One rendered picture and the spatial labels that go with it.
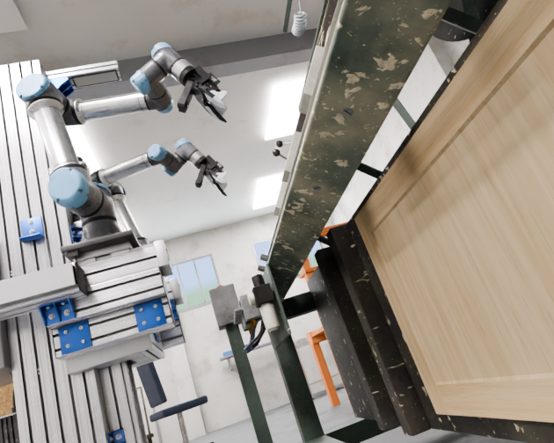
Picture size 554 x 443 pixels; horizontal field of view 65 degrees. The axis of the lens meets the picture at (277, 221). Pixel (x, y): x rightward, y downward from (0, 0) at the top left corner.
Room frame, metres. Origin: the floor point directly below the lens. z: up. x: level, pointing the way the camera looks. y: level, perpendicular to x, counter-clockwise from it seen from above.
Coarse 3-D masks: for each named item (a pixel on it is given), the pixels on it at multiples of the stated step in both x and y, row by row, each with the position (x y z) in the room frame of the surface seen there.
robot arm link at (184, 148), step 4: (180, 140) 1.86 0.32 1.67; (184, 140) 1.87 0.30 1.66; (176, 144) 1.87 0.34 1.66; (180, 144) 1.86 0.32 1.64; (184, 144) 1.86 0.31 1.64; (188, 144) 1.87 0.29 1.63; (192, 144) 1.88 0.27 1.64; (176, 148) 1.88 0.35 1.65; (180, 148) 1.87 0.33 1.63; (184, 148) 1.86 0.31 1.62; (188, 148) 1.86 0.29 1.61; (192, 148) 1.87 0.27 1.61; (196, 148) 1.89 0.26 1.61; (180, 152) 1.87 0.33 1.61; (184, 152) 1.87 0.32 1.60; (188, 152) 1.87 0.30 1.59; (192, 152) 1.87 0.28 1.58; (184, 156) 1.88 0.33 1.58; (188, 156) 1.88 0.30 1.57; (188, 160) 1.90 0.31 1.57
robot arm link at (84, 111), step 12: (120, 96) 1.33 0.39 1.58; (132, 96) 1.32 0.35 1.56; (144, 96) 1.32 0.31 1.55; (168, 96) 1.34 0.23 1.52; (72, 108) 1.31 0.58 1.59; (84, 108) 1.33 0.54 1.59; (96, 108) 1.33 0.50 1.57; (108, 108) 1.33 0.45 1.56; (120, 108) 1.34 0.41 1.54; (132, 108) 1.35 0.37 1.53; (144, 108) 1.36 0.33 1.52; (156, 108) 1.37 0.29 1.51; (168, 108) 1.39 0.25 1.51; (72, 120) 1.34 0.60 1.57; (84, 120) 1.37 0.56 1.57
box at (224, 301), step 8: (216, 288) 1.99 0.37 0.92; (224, 288) 2.00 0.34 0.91; (232, 288) 2.00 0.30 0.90; (216, 296) 1.98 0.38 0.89; (224, 296) 1.99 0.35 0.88; (232, 296) 2.00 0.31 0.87; (216, 304) 1.98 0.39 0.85; (224, 304) 1.99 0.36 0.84; (232, 304) 2.00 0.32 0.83; (216, 312) 1.98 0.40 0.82; (224, 312) 1.99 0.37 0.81; (232, 312) 2.00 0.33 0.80; (216, 320) 1.98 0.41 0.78; (224, 320) 1.99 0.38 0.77; (232, 320) 1.99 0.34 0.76; (224, 328) 2.06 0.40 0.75
